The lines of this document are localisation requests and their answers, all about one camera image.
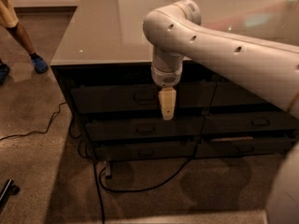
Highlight drawer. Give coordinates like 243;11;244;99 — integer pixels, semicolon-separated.
71;81;216;114
95;141;197;161
211;82;265;106
202;111;299;134
195;136;297;158
85;117;204;141

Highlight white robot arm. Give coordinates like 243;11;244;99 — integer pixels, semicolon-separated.
143;0;299;120

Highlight white robot base body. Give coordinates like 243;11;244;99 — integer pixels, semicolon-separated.
264;143;299;224

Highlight dark grey drawer cabinet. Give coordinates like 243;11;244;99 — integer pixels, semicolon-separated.
51;0;298;161

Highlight metal cabinet leg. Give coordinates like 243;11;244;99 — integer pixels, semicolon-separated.
105;161;113;179

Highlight blue left shoe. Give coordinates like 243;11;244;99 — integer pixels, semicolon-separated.
32;57;49;74

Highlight blue shoe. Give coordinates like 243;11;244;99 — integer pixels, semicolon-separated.
0;63;10;85
32;57;49;74

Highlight blue right shoe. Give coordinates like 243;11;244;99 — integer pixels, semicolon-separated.
0;63;10;85

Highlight person in yellow shorts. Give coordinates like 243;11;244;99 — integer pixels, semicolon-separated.
0;0;50;86

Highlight black object on floor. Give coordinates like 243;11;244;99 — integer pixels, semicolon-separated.
0;179;20;207

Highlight thick black floor cable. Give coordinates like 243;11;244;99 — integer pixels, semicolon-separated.
92;147;200;224

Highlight thin black floor cable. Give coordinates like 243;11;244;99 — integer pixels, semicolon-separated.
0;101;67;142

